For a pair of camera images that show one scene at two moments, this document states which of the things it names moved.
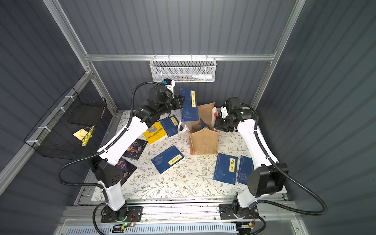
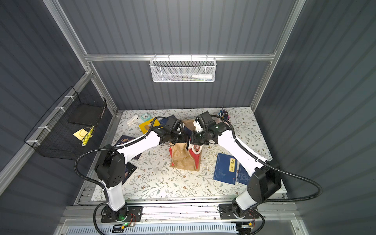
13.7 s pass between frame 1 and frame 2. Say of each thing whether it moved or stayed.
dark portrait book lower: stayed
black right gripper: moved
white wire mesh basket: stayed
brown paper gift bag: moved
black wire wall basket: stayed
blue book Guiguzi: stayed
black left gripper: moved
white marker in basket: stayed
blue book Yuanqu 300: stayed
